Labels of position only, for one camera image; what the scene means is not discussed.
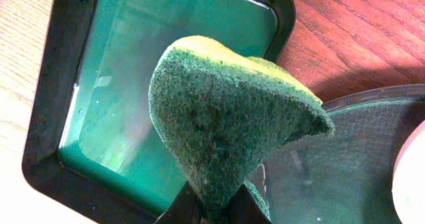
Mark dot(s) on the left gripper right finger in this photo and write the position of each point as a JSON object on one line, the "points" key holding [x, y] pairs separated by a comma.
{"points": [[242, 209]]}

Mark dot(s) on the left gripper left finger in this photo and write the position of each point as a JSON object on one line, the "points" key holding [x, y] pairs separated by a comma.
{"points": [[185, 209]]}

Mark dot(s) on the green yellow sponge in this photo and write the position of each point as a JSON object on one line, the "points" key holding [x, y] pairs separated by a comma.
{"points": [[221, 114]]}

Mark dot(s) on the white plate top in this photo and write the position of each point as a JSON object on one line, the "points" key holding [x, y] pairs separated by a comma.
{"points": [[408, 179]]}

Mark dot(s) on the black round tray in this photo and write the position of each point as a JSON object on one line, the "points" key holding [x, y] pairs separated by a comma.
{"points": [[347, 177]]}

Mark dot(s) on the black rectangular water tray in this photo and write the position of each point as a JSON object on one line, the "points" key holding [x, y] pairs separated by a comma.
{"points": [[91, 145]]}

